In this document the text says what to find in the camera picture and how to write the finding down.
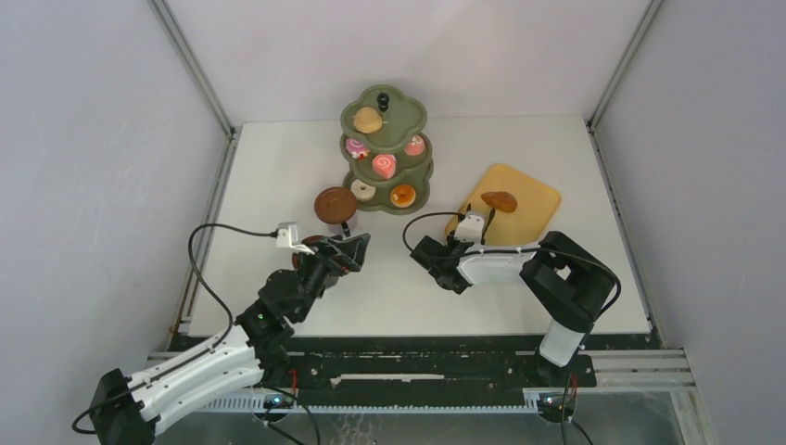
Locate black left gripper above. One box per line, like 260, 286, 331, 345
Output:
290, 233, 369, 322

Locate white glazed donut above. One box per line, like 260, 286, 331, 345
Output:
349, 179, 376, 202

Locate orange glazed donut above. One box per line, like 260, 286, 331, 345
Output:
389, 184, 417, 209

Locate brown croissant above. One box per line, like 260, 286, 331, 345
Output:
481, 191, 518, 213

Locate pink swirl cake slice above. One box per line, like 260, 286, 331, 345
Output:
372, 154, 397, 180

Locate green three-tier dessert stand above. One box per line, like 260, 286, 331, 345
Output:
339, 84, 434, 215

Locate yellow serving tray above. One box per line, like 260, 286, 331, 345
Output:
459, 163, 562, 246

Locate purple swirl cake slice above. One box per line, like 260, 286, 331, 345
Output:
345, 137, 370, 160

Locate pink strawberry cake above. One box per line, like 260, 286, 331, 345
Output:
404, 134, 425, 157

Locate beige round cookie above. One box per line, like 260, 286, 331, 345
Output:
352, 107, 384, 134

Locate black metal food tongs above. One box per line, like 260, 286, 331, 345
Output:
457, 203, 500, 246

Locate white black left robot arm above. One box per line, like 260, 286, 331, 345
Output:
71, 223, 371, 444

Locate brown saucer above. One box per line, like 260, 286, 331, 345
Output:
291, 235, 324, 271

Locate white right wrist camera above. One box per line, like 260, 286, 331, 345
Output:
452, 211, 487, 244

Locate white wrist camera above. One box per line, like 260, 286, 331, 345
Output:
452, 211, 487, 244
275, 222, 315, 255

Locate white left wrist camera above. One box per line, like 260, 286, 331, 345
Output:
275, 222, 315, 255

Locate black right camera cable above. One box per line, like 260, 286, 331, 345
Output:
401, 211, 623, 425

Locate black camera cable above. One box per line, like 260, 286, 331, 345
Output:
401, 211, 623, 425
186, 222, 279, 345

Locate black left camera cable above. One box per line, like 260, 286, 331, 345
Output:
186, 222, 279, 345

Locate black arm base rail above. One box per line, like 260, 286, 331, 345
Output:
262, 335, 598, 408

